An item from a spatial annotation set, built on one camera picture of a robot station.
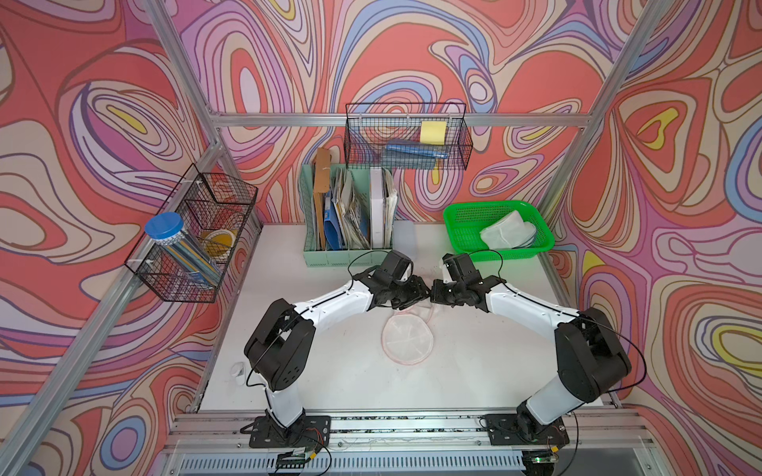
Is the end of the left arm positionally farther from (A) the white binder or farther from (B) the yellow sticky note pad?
(B) the yellow sticky note pad

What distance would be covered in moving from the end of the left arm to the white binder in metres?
0.28

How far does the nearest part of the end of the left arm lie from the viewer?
744 mm

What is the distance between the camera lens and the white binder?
3.10 ft
